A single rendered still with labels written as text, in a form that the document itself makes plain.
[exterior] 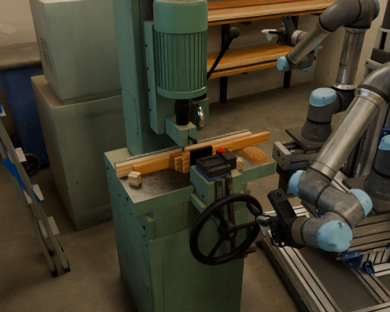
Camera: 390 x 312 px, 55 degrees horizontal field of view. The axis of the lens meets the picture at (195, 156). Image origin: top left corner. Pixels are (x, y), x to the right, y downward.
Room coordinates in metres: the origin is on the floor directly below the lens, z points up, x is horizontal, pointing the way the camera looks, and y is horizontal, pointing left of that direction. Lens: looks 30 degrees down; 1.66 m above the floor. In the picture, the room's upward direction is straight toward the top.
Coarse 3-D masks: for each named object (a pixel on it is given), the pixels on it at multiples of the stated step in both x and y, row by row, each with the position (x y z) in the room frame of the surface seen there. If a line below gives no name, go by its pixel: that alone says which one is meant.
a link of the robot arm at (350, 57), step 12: (360, 0) 1.70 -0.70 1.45; (372, 0) 1.73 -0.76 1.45; (360, 12) 1.67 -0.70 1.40; (372, 12) 1.71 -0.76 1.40; (348, 24) 1.71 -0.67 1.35; (360, 24) 1.70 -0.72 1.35; (348, 36) 1.74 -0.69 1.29; (360, 36) 1.72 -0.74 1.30; (348, 48) 1.73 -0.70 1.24; (360, 48) 1.72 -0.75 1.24; (348, 60) 1.72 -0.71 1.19; (348, 72) 1.72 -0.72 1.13; (336, 84) 1.74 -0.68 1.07; (348, 84) 1.71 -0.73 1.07; (348, 96) 1.70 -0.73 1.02
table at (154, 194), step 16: (272, 160) 1.30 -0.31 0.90; (144, 176) 1.18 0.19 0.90; (160, 176) 1.18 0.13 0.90; (176, 176) 1.18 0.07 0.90; (256, 176) 1.25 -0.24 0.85; (128, 192) 1.08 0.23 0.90; (144, 192) 1.08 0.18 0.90; (160, 192) 1.08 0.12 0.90; (176, 192) 1.09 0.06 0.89; (192, 192) 1.12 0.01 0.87; (144, 208) 1.03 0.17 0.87; (160, 208) 1.06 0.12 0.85
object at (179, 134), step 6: (168, 120) 1.32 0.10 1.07; (174, 120) 1.31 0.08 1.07; (168, 126) 1.32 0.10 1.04; (174, 126) 1.27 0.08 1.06; (180, 126) 1.26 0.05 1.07; (186, 126) 1.26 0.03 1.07; (192, 126) 1.26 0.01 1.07; (168, 132) 1.32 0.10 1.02; (174, 132) 1.27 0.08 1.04; (180, 132) 1.23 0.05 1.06; (186, 132) 1.24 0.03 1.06; (192, 132) 1.25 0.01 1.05; (174, 138) 1.27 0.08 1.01; (180, 138) 1.23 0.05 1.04; (186, 138) 1.24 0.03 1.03; (180, 144) 1.23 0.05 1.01; (186, 144) 1.24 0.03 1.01
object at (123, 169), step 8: (232, 136) 1.41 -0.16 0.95; (240, 136) 1.42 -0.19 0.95; (200, 144) 1.34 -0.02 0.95; (208, 144) 1.35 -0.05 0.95; (168, 152) 1.28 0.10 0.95; (176, 152) 1.28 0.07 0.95; (136, 160) 1.21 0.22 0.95; (144, 160) 1.22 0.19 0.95; (120, 168) 1.18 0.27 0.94; (128, 168) 1.19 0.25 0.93; (120, 176) 1.18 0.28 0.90
